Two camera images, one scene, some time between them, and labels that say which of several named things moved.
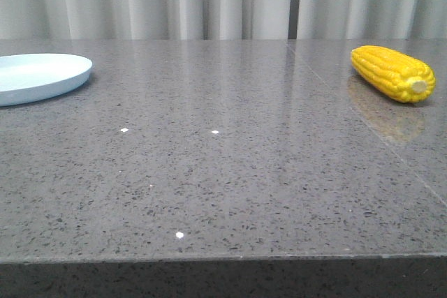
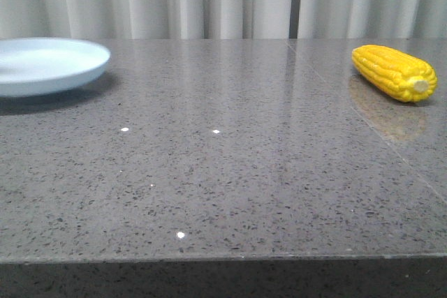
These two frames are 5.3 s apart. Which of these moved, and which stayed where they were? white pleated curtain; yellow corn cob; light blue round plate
Moved: light blue round plate
Stayed: white pleated curtain; yellow corn cob
